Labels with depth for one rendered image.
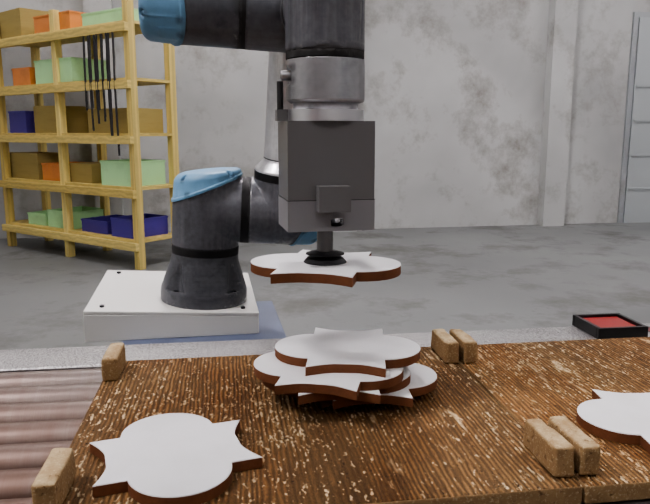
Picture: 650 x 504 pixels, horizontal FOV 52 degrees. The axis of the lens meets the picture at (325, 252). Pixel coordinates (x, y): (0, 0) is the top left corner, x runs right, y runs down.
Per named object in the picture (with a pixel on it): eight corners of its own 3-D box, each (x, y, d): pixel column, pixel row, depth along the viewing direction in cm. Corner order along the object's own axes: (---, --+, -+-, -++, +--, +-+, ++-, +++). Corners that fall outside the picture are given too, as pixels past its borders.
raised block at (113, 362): (110, 364, 79) (109, 341, 78) (126, 363, 79) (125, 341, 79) (101, 382, 73) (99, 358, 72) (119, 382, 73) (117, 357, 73)
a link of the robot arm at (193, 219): (174, 236, 122) (175, 161, 120) (248, 239, 124) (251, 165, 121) (166, 249, 111) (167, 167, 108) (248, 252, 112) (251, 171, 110)
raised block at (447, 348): (430, 349, 84) (430, 328, 84) (444, 348, 85) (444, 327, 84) (445, 364, 79) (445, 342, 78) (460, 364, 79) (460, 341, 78)
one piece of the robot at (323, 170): (285, 76, 57) (287, 263, 60) (385, 78, 59) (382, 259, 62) (270, 84, 66) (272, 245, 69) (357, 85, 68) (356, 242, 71)
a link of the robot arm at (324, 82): (374, 57, 61) (285, 55, 59) (373, 109, 61) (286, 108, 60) (353, 65, 68) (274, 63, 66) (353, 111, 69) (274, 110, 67)
